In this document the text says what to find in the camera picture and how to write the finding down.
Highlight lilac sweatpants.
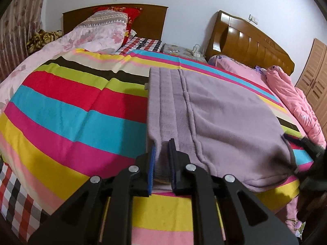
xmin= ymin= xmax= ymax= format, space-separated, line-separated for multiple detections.
xmin=147 ymin=68 xmax=295 ymax=193

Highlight pink bed sheet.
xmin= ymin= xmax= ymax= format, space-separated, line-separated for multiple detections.
xmin=208 ymin=55 xmax=306 ymax=237

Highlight pink crumpled duvet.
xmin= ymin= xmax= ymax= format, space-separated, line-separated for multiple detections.
xmin=260 ymin=65 xmax=326 ymax=148

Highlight rainbow striped blanket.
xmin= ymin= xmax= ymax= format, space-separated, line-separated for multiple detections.
xmin=1 ymin=49 xmax=305 ymax=243

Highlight light wooden wardrobe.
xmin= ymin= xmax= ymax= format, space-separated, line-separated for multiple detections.
xmin=295 ymin=38 xmax=327 ymax=137

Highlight floral covered nightstand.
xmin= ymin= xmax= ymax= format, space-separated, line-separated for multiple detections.
xmin=161 ymin=43 xmax=207 ymax=64

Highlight glossy wooden headboard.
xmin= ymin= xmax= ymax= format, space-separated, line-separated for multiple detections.
xmin=205 ymin=10 xmax=295 ymax=75

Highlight yellow black patterned blanket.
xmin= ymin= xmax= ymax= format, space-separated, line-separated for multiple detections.
xmin=26 ymin=29 xmax=63 ymax=55

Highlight pink floral quilt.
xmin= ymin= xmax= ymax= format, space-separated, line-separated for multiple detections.
xmin=1 ymin=10 xmax=128 ymax=112

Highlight dark brown headboard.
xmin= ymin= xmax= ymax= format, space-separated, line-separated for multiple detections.
xmin=63 ymin=3 xmax=168 ymax=40

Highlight brown floral curtain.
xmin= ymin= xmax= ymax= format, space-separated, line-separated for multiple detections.
xmin=1 ymin=0 xmax=44 ymax=81

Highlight red embroidered pillow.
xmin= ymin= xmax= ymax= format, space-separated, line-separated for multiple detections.
xmin=93 ymin=6 xmax=143 ymax=46

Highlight white wall socket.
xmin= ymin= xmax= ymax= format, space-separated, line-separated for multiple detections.
xmin=248 ymin=14 xmax=258 ymax=25

